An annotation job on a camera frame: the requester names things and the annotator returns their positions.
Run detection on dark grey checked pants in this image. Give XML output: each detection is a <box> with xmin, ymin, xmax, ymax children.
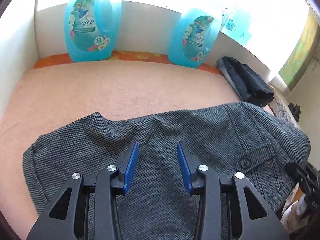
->
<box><xmin>22</xmin><ymin>102</ymin><xmax>311</xmax><ymax>239</ymax></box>

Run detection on pile of light clothes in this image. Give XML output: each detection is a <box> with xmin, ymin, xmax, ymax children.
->
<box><xmin>280</xmin><ymin>183</ymin><xmax>311</xmax><ymax>235</ymax></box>

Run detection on dark teapot ornament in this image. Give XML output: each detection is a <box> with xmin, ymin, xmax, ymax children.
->
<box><xmin>288</xmin><ymin>102</ymin><xmax>301</xmax><ymax>122</ymax></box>

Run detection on white lace table cloth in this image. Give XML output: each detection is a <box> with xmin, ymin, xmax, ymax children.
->
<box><xmin>268</xmin><ymin>85</ymin><xmax>300</xmax><ymax>128</ymax></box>

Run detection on folded dark clothes stack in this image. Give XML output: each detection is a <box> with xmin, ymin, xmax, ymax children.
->
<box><xmin>217</xmin><ymin>56</ymin><xmax>274</xmax><ymax>107</ymax></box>

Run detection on pink towel mat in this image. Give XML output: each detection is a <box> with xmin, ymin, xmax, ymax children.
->
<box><xmin>1</xmin><ymin>60</ymin><xmax>239</xmax><ymax>239</ymax></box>

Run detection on blue bottle on windowsill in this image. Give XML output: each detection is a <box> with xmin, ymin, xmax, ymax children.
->
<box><xmin>220</xmin><ymin>9</ymin><xmax>251</xmax><ymax>46</ymax></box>

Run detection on large blue detergent bottle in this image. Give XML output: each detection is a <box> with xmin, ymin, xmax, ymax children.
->
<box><xmin>64</xmin><ymin>0</ymin><xmax>122</xmax><ymax>62</ymax></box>

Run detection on yellow green wall painting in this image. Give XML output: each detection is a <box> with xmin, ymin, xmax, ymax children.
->
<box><xmin>279</xmin><ymin>10</ymin><xmax>319</xmax><ymax>91</ymax></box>

